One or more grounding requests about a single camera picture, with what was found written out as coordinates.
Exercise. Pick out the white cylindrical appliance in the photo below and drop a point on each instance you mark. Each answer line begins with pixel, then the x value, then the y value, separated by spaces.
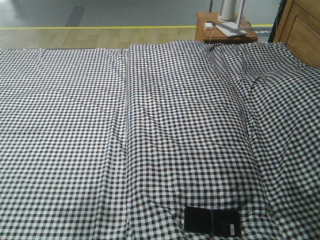
pixel 227 10

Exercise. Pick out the white charger adapter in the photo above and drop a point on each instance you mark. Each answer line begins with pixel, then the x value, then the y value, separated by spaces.
pixel 208 26

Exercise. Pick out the black foldable phone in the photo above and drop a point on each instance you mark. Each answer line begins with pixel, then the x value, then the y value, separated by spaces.
pixel 217 222

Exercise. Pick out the wooden nightstand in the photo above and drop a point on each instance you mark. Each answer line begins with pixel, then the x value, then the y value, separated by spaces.
pixel 213 36

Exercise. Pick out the black white checkered bedsheet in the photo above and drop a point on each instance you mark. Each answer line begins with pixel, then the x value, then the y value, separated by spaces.
pixel 114 144

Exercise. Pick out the white desk lamp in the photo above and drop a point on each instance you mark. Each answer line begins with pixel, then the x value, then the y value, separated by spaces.
pixel 233 28

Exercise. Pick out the wooden headboard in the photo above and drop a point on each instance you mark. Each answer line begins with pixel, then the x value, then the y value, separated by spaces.
pixel 299 30

